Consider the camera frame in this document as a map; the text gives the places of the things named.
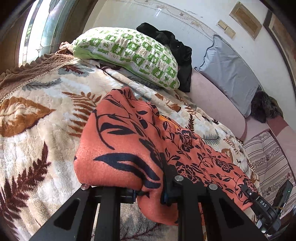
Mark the green white patterned pillow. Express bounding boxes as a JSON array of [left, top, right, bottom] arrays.
[[72, 27, 180, 90]]

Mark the leaf pattern quilted blanket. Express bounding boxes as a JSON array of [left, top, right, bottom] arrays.
[[1, 52, 259, 240]]

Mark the black crumpled garment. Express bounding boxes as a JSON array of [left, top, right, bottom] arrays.
[[136, 23, 192, 93]]

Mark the leaded glass window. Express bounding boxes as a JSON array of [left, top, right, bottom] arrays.
[[18, 1, 71, 66]]

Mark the wooden framed wall panel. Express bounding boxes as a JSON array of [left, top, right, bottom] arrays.
[[229, 1, 262, 40]]

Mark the pink padded headboard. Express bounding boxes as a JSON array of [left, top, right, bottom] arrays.
[[186, 69, 296, 163]]

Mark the beige wall switch plate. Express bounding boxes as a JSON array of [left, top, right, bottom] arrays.
[[217, 20, 228, 30]]

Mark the dark furry cushion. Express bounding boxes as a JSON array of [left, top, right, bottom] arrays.
[[250, 91, 283, 123]]

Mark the striped bed sheet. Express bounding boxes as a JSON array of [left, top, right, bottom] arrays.
[[244, 132, 295, 217]]

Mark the grey pillow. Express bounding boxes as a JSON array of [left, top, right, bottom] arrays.
[[195, 34, 259, 118]]

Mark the orange black floral garment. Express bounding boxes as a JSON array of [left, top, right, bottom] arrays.
[[74, 87, 256, 225]]

